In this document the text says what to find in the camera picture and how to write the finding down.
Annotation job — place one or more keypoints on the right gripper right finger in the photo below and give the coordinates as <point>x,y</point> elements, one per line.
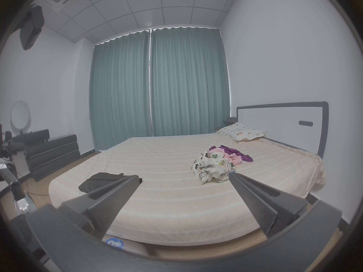
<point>261,205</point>

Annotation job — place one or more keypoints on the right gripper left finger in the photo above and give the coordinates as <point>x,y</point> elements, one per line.
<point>110,205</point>

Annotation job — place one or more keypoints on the black T-shirt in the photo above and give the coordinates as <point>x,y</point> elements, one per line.
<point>99,180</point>

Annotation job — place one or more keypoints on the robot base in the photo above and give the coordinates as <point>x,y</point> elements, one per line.
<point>115,243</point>

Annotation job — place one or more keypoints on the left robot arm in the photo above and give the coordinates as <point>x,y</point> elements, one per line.
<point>15,185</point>

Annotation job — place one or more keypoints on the bed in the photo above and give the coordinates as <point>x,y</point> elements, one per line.
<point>170,180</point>

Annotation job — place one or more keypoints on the pink garment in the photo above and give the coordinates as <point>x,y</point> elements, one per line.
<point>234,159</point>

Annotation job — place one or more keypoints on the purple garment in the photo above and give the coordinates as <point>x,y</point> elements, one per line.
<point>241,154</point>

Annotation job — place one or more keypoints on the white printed garment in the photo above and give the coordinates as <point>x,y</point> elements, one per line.
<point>211,167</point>

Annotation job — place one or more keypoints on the white printed pillow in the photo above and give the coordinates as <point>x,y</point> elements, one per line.
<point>241,130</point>

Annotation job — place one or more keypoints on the grey bedside table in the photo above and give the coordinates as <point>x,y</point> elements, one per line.
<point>228,122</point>

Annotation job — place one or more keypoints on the blue-green curtain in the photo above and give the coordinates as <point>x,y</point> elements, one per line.
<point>119,89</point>
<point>190,81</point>

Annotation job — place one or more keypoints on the white round mirror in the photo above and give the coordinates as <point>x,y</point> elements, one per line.
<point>20,117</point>

